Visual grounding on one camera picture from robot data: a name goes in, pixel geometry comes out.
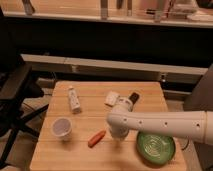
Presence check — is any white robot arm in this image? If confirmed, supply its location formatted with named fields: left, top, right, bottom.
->
left=106, top=98, right=213, bottom=145

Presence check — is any black rectangular block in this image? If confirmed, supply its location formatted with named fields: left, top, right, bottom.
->
left=129, top=93, right=139, bottom=104

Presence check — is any green plate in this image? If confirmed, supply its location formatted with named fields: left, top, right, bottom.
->
left=136, top=132, right=176, bottom=165

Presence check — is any wooden table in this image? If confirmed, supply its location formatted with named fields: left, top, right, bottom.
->
left=30, top=81, right=187, bottom=171

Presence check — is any white tube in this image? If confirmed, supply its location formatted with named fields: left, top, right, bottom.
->
left=68, top=86, right=81, bottom=114

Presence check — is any white plastic cup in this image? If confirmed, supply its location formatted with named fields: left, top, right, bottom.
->
left=51, top=117, right=72, bottom=141

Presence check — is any black office chair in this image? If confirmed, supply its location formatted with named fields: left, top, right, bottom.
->
left=0, top=8, right=48, bottom=169

